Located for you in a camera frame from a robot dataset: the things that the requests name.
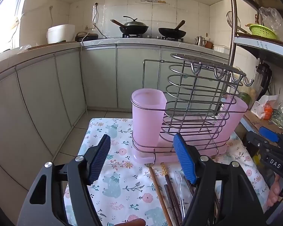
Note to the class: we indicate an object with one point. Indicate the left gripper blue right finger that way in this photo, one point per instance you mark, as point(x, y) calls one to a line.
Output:
point(185, 158)

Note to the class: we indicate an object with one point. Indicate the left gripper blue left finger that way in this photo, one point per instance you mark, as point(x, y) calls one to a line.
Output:
point(95, 157)

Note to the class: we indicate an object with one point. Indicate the dark chopstick gold band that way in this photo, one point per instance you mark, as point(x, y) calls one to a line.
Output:
point(176, 207)

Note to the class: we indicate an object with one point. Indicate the light wooden chopstick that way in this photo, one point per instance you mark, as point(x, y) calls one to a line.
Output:
point(160, 197)

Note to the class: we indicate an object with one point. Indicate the dark brown chopstick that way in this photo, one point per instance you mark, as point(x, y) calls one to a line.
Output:
point(171, 204)

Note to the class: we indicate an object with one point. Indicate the person's right hand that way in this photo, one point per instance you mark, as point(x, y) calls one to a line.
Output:
point(274, 192)

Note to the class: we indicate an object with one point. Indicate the pink plastic drip tray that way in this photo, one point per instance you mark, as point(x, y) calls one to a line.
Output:
point(171, 147)

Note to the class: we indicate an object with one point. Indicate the floral bear tablecloth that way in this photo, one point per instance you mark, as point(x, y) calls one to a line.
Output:
point(125, 191)

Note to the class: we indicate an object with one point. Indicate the white orange paper bag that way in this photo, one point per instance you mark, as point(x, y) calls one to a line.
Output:
point(263, 108)

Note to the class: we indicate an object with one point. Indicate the pink plastic cup near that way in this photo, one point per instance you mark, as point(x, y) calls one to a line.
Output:
point(148, 107)

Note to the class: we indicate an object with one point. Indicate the pink plastic cup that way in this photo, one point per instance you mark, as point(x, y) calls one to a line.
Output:
point(148, 107)
point(229, 117)

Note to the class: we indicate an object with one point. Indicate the pink plastic cup far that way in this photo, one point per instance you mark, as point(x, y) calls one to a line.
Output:
point(229, 117)

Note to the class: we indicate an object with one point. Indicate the black blender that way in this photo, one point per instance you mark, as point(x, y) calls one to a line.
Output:
point(264, 75)

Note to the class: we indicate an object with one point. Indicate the steel kettle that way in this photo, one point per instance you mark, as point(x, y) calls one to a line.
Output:
point(200, 41)

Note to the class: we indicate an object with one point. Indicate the black induction cooker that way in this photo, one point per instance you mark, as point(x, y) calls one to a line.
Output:
point(85, 36)

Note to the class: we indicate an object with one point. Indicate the black frying pan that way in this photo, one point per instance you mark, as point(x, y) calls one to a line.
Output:
point(175, 33)

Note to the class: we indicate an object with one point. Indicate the white rice cooker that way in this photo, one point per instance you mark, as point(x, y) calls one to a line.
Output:
point(60, 33)

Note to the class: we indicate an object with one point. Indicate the green plastic basket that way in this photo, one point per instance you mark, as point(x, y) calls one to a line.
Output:
point(262, 31)

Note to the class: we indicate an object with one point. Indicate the black wok with lid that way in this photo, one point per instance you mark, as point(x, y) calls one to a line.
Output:
point(132, 27)

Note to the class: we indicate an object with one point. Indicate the chrome wire utensil rack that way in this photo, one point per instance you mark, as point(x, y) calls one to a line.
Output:
point(195, 89)

